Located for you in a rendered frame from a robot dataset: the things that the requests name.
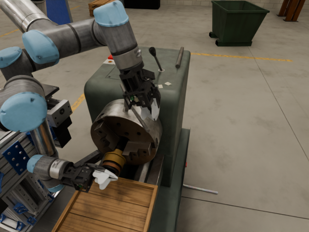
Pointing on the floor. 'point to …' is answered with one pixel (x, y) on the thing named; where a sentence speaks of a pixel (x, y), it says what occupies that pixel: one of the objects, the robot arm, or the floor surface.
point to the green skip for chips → (236, 22)
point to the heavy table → (291, 9)
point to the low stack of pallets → (97, 5)
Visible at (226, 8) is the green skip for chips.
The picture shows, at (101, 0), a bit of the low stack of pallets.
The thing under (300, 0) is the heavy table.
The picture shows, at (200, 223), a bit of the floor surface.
